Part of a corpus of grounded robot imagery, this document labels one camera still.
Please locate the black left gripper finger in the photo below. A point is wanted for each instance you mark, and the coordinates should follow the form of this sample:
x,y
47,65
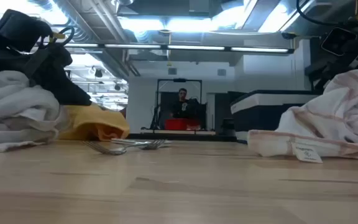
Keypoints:
x,y
73,91

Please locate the orange towel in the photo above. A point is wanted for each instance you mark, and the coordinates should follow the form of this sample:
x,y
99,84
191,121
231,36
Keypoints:
x,y
98,121

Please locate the plain white towel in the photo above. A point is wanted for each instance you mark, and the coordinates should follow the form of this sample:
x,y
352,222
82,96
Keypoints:
x,y
14,102

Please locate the white towel with red checks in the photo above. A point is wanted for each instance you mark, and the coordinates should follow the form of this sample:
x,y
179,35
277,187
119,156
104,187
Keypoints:
x,y
337,124

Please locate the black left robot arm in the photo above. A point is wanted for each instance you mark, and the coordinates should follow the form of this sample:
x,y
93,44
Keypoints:
x,y
20,29

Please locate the navy blue fabric bin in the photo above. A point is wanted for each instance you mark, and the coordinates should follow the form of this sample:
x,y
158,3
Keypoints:
x,y
259,118

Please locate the person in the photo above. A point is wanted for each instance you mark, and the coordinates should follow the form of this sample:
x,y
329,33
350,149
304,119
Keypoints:
x,y
182,105

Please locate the red plastic crate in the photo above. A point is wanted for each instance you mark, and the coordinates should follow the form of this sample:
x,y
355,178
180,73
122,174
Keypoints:
x,y
179,124

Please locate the long ceiling light bar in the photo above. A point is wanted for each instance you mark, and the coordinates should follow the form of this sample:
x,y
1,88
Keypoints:
x,y
197,47

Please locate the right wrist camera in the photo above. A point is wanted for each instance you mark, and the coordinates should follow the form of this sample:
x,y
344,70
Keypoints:
x,y
337,42

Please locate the grey wall box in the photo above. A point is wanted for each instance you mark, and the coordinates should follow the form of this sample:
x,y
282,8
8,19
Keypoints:
x,y
222,72
172,71

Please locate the black metal stand frame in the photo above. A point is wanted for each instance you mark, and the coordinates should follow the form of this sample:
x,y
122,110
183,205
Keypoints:
x,y
179,80

